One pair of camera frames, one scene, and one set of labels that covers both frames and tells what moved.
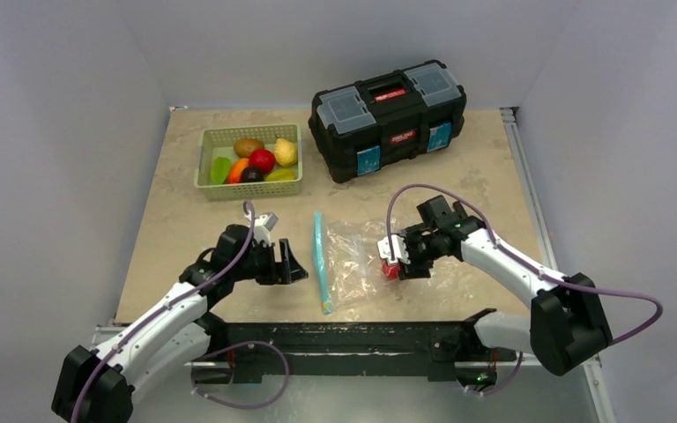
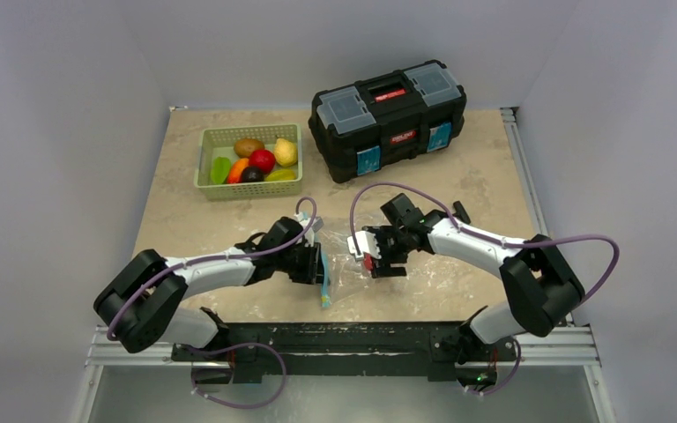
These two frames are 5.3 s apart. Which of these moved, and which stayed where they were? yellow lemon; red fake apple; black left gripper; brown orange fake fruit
Moved: black left gripper
Stayed: brown orange fake fruit; red fake apple; yellow lemon
